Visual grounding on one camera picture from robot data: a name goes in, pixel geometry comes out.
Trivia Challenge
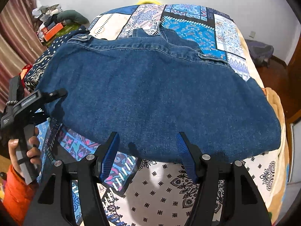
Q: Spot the red striped curtain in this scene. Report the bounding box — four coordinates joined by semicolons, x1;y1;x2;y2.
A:
0;0;47;104

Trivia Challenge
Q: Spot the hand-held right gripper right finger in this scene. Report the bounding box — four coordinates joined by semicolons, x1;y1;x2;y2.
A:
176;132;268;226

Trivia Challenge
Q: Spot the person's left forearm orange sleeve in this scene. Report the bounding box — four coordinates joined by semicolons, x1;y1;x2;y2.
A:
3;164;40;218

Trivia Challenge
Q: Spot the navy white patterned garment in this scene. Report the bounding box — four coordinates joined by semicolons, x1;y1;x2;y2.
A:
24;26;91;94

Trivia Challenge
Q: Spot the green patterned cloth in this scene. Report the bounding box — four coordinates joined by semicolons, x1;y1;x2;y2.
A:
50;24;83;45

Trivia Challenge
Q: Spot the wooden door frame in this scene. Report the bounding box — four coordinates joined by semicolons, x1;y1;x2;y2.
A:
285;35;301;123

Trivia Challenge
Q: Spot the pile of clutter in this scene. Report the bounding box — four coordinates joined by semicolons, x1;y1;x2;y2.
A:
32;4;63;40

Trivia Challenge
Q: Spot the grey backpack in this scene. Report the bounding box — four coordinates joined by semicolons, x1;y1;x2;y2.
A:
245;39;274;68

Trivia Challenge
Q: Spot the blue patchwork blanket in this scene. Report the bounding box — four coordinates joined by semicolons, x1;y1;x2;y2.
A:
41;3;274;226

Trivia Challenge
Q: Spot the red plush toy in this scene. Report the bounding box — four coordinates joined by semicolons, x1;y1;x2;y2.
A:
20;63;33;86

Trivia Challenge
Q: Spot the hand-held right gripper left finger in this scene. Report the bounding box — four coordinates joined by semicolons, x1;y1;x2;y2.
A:
24;132;120;226

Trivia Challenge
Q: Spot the orange box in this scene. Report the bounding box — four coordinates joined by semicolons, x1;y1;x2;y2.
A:
43;22;64;42

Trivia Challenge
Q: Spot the blue denim jacket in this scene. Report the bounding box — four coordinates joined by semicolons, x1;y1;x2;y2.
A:
36;28;282;164

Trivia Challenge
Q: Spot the person's left hand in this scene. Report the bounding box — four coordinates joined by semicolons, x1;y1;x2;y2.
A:
8;128;42;178

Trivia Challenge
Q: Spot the cream fleece blanket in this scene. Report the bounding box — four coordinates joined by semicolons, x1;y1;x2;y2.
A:
233;19;291;220

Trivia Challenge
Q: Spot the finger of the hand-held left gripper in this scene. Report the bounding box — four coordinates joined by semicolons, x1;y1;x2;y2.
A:
35;88;68;104
30;111;51;126

